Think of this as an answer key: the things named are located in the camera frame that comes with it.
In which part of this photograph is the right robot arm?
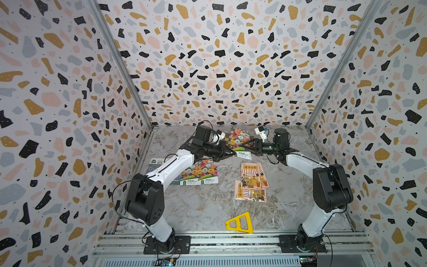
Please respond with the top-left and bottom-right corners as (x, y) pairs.
(239, 127), (354, 253)

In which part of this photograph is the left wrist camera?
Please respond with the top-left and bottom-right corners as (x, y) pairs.
(212, 130), (225, 144)

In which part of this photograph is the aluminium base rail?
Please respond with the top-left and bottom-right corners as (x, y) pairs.
(93, 231), (381, 267)

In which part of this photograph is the colourful flower seed packet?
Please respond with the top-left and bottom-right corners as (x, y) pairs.
(196, 160), (219, 185)
(228, 127), (252, 160)
(180, 161), (205, 186)

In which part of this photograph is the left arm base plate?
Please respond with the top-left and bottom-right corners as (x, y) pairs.
(143, 235), (191, 255)

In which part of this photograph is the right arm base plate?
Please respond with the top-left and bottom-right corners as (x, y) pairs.
(278, 234), (328, 253)

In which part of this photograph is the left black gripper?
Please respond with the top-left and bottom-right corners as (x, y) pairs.
(203, 141), (237, 162)

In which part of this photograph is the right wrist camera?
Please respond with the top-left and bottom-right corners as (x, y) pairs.
(254, 126), (268, 142)

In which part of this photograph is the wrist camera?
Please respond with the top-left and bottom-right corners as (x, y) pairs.
(254, 126), (268, 142)
(212, 130), (225, 144)

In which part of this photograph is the lavender seed packet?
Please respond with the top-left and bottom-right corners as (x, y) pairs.
(147, 158), (170, 176)
(171, 174), (183, 185)

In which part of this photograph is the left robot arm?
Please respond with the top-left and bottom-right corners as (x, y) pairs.
(120, 125), (236, 253)

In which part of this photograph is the yellow triangular plastic tool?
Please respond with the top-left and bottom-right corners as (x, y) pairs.
(225, 212), (254, 234)

